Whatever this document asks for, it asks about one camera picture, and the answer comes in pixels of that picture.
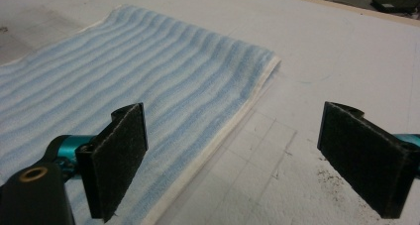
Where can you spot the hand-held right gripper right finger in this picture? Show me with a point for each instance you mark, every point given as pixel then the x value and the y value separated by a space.
pixel 366 159

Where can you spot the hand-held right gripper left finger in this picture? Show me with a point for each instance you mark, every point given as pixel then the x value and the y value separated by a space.
pixel 115 159

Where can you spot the blue striped towel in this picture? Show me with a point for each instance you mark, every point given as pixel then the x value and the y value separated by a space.
pixel 132 73

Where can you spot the white foam mat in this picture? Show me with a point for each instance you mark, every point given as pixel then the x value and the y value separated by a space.
pixel 330 59

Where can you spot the light wooden table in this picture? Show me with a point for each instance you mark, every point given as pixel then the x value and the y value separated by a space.
pixel 346 8

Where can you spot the flat black device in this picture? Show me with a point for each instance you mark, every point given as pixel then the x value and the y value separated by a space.
pixel 396 5

